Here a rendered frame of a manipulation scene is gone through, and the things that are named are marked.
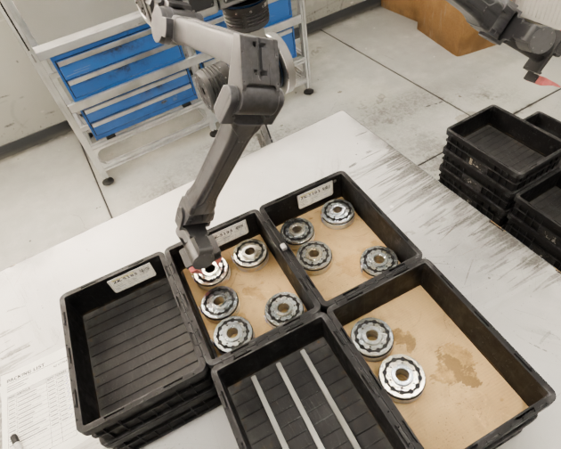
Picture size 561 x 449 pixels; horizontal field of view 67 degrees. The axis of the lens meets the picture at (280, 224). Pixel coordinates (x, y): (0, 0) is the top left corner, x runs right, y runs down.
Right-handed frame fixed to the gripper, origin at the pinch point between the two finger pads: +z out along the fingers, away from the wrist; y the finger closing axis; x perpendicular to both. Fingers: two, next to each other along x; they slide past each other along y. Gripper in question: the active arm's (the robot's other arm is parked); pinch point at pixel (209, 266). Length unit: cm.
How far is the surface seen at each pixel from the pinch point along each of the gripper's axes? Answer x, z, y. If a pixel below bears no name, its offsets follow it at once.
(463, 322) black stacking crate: -47, 0, 50
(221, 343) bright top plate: -23.2, -0.7, -4.9
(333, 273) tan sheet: -17.6, 4.8, 30.6
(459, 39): 160, 101, 239
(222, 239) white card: 7.1, 0.0, 6.8
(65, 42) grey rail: 179, 6, -22
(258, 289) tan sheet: -11.5, 4.0, 9.9
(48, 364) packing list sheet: 4, 14, -56
